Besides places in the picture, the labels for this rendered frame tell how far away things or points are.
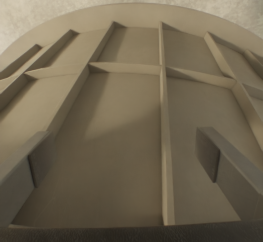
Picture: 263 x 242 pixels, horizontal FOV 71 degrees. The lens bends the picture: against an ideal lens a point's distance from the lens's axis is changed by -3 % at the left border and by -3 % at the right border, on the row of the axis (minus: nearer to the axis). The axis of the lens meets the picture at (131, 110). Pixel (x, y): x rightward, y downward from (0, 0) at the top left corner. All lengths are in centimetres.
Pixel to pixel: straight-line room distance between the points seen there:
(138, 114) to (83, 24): 60
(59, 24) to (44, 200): 76
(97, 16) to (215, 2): 46
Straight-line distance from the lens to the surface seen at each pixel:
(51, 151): 17
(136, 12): 83
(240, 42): 93
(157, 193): 27
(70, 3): 91
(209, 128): 17
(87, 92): 44
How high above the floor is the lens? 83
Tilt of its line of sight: 49 degrees down
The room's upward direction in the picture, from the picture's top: 171 degrees counter-clockwise
